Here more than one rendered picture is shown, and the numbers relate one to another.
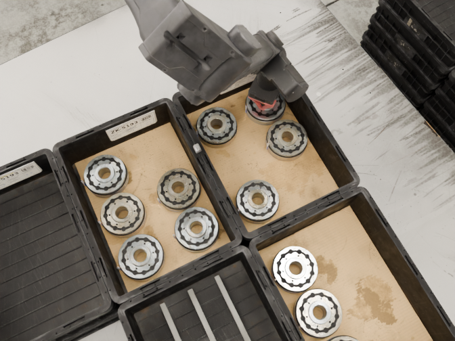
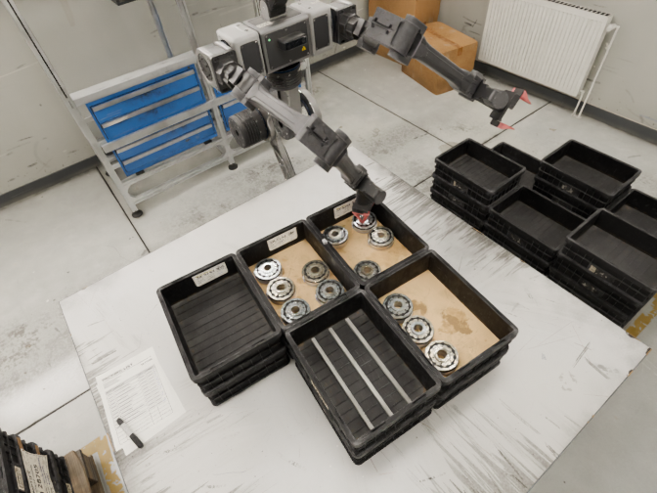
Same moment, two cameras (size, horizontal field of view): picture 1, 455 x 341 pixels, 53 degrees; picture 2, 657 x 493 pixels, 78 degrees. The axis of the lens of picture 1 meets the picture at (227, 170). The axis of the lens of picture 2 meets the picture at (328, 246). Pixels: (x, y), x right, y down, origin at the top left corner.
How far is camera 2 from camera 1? 0.59 m
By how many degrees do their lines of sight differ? 20
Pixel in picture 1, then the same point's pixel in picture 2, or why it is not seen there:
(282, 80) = (370, 190)
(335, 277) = (425, 310)
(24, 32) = not seen: hidden behind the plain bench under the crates
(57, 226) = (239, 303)
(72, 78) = (239, 232)
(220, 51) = (331, 135)
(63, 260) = (244, 322)
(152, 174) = (297, 267)
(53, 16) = not seen: hidden behind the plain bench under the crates
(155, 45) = (302, 133)
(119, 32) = (267, 203)
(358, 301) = (444, 323)
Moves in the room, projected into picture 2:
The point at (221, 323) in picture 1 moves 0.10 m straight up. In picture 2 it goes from (354, 346) to (353, 332)
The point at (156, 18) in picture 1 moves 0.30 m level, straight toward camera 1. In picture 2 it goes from (302, 124) to (337, 199)
